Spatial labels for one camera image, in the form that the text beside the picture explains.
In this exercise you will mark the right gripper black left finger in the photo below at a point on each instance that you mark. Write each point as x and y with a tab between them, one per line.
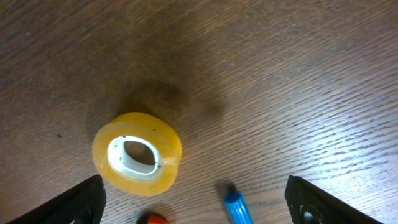
83	203

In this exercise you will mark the blue white marker pen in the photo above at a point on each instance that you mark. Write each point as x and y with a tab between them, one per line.
236	206

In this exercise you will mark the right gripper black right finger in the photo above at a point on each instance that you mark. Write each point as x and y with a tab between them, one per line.
308	203

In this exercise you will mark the small yellow tape roll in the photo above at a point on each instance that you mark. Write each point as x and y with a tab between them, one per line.
137	153

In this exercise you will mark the orange utility knife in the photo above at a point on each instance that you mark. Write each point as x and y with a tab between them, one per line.
156	219

